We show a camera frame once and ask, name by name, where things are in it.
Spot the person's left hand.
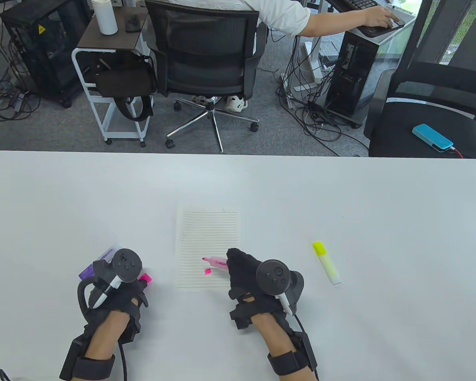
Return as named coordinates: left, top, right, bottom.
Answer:
left=83, top=280, right=148, bottom=330

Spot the person's right hand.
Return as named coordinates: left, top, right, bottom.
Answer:
left=227, top=248, right=290, bottom=316

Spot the pink highlighter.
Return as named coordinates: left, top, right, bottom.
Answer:
left=202, top=256, right=230, bottom=269

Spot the black controller with white handle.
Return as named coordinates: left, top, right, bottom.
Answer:
left=77, top=249, right=142, bottom=316
left=255, top=260, right=304, bottom=317

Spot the purple highlighter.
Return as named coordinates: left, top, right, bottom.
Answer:
left=79, top=246, right=117, bottom=279

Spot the white lined paper sheet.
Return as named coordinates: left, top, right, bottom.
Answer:
left=176, top=204, right=242, bottom=290

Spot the yellow highlighter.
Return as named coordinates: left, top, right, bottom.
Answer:
left=313, top=241, right=342, bottom=285

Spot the person's left forearm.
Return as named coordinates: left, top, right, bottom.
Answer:
left=69, top=310, right=131, bottom=381

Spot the person's right forearm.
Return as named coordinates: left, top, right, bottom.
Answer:
left=252, top=314, right=316, bottom=381

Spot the dark brown bag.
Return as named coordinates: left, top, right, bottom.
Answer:
left=88, top=54, right=159, bottom=121

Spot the black padded office chair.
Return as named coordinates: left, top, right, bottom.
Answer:
left=363, top=0, right=476, bottom=161

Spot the white desk leg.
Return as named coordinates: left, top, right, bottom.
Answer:
left=292, top=36, right=325, bottom=92

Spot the silver and black computer tower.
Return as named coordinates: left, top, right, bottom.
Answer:
left=324, top=18, right=417, bottom=128

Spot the black mesh office chair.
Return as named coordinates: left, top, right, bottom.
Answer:
left=144, top=0, right=269, bottom=153

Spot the blue power bank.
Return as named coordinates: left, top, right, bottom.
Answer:
left=412, top=124, right=454, bottom=152

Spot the white side table brown top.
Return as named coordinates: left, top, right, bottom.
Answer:
left=71, top=6, right=155, bottom=148

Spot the black desk mat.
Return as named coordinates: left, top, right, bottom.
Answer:
left=359, top=14, right=406, bottom=38

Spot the white bottle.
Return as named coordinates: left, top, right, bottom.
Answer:
left=91, top=0, right=118, bottom=35

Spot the black keyboard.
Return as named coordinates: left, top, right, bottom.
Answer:
left=333, top=0, right=379, bottom=10

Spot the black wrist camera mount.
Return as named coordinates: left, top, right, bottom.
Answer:
left=119, top=314, right=143, bottom=345
left=229, top=298, right=258, bottom=331

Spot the black forearm strap unit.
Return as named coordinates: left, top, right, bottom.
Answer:
left=59, top=337, right=116, bottom=381
left=267, top=331, right=318, bottom=375

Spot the tangle of black cables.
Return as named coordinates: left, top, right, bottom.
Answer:
left=0, top=24, right=42, bottom=121
left=276, top=30, right=371, bottom=157

